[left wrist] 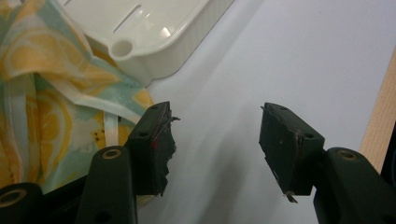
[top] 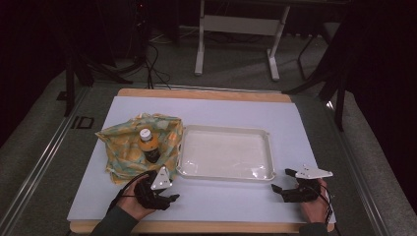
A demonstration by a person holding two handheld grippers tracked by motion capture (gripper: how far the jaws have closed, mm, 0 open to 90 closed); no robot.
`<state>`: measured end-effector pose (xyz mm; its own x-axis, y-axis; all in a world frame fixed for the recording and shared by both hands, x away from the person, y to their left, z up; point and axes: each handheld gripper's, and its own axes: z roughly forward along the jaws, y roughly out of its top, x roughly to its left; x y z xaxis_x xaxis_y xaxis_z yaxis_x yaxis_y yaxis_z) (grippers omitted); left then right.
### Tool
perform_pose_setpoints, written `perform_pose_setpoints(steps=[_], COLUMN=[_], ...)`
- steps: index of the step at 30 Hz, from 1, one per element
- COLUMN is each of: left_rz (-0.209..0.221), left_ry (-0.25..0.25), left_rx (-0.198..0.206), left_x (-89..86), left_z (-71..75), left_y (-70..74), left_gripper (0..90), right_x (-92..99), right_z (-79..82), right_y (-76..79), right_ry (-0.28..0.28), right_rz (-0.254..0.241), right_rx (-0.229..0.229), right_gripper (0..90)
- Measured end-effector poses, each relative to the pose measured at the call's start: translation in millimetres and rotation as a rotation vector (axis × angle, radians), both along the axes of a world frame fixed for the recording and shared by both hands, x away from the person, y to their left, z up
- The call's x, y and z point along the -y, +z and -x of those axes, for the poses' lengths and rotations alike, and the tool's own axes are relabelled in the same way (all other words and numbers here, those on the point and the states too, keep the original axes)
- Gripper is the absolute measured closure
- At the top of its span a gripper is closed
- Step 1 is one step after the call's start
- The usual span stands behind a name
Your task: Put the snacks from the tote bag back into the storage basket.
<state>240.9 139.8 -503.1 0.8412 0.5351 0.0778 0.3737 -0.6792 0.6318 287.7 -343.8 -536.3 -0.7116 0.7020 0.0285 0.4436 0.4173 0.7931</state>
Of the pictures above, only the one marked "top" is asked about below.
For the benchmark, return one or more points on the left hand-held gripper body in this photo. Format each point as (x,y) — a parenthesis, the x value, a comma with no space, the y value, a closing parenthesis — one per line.
(149,196)

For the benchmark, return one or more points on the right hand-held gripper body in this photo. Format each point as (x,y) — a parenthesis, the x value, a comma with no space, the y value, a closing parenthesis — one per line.
(305,193)

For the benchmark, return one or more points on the person's left hand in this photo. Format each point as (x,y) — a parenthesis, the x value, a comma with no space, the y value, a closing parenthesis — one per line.
(129,200)

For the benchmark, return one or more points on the person's right hand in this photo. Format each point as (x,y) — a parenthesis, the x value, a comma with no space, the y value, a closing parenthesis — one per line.
(318,209)

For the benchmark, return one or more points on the orange drink bottle white cap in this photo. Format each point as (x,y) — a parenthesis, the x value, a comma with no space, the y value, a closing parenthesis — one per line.
(149,146)

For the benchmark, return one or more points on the white table mat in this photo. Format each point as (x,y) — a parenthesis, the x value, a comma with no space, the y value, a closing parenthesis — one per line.
(229,203)

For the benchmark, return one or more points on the yellow green patterned cloth bag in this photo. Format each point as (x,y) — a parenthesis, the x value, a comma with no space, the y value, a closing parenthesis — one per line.
(123,147)

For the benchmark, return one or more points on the white plastic tray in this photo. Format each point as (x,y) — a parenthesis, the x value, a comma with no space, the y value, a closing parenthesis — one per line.
(226,154)

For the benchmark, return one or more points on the black metal stand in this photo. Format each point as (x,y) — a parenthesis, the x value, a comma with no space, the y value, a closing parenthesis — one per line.
(69,85)
(339,98)

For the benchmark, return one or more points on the black chair leg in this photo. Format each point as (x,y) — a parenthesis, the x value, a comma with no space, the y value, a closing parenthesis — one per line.
(303,57)

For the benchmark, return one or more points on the metal floor rail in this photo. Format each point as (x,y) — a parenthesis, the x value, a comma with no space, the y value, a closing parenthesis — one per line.
(357,173)
(39,170)

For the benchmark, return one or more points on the white desk frame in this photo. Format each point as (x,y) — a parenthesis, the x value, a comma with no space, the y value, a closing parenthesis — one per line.
(241,25)

